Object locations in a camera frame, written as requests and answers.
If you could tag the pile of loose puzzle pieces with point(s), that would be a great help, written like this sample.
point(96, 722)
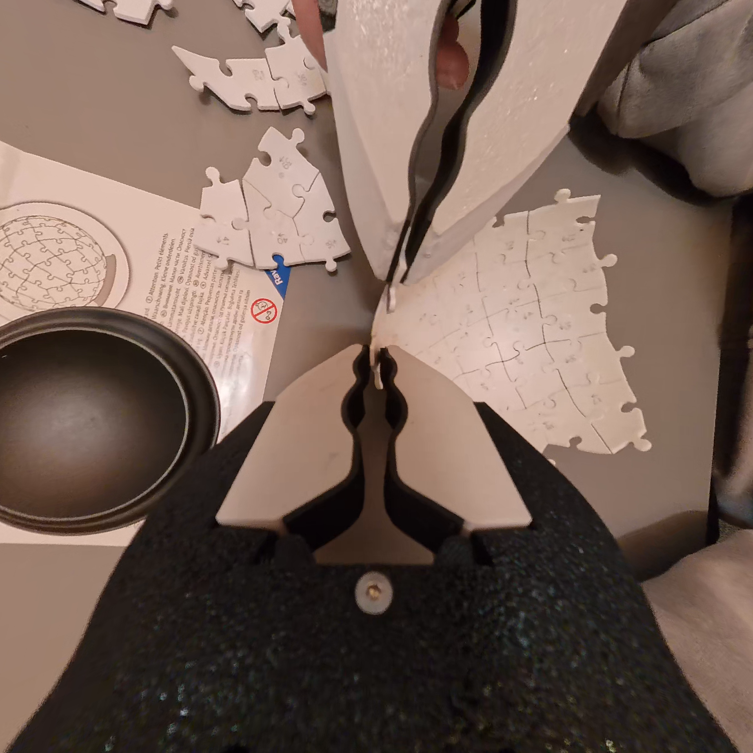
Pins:
point(141, 7)

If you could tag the white instruction sheet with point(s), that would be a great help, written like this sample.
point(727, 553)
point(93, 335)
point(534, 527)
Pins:
point(70, 188)

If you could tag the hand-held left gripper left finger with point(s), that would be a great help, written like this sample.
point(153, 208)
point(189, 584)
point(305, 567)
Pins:
point(294, 447)

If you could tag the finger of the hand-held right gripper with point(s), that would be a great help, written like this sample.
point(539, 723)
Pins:
point(376, 117)
point(517, 106)

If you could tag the three-piece white puzzle strip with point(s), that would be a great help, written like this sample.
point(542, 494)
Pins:
point(259, 79)

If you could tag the black round puzzle stand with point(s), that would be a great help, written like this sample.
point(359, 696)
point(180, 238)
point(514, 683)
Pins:
point(88, 412)

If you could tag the person's right forearm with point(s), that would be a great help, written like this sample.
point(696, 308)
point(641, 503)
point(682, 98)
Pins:
point(676, 88)

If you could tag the person's right hand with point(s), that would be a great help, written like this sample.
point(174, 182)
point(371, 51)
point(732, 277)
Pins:
point(453, 56)

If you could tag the four-piece white puzzle section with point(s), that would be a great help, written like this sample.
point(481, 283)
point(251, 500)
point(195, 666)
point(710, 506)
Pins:
point(276, 206)

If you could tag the single white puzzle piece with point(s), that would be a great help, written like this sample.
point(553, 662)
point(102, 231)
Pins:
point(390, 297)

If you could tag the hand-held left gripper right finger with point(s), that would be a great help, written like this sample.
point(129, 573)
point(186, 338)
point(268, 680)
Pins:
point(459, 453)

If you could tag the person's grey clothing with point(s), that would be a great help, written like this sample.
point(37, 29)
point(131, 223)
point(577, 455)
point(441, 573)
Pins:
point(700, 617)

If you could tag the large assembled white puzzle section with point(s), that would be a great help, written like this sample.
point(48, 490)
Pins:
point(529, 329)

